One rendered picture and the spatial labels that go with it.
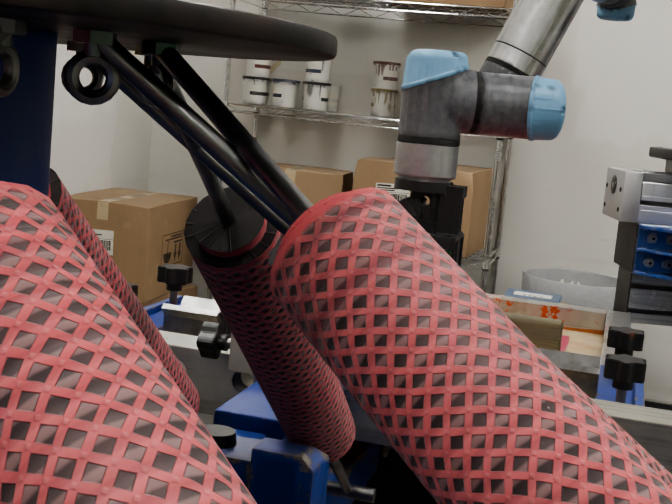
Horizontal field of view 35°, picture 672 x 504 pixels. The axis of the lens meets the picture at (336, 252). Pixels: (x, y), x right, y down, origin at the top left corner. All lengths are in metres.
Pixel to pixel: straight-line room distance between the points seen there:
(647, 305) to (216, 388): 1.13
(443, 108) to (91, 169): 3.68
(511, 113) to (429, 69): 0.11
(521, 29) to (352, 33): 3.65
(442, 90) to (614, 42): 3.65
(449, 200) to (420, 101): 0.12
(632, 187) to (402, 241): 1.67
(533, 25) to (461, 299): 1.13
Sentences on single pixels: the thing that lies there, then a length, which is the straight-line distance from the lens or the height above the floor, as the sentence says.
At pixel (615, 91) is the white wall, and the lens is 4.88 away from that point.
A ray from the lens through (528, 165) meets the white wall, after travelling 4.90.
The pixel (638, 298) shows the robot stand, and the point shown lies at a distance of 2.00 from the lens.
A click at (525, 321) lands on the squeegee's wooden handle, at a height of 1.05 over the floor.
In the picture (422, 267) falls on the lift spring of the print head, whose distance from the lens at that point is 0.31.
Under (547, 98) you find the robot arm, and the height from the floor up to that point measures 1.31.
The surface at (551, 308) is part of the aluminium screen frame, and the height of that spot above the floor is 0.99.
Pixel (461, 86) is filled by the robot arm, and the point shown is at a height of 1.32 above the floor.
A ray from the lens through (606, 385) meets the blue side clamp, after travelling 1.25.
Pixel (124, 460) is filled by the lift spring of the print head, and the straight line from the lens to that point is 0.20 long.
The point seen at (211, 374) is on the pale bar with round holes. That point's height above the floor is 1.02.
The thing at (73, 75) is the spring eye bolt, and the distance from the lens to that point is 0.37.
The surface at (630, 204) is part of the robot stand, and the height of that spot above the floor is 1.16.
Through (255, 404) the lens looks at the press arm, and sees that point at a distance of 0.87.
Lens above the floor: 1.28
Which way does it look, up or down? 8 degrees down
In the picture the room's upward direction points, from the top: 5 degrees clockwise
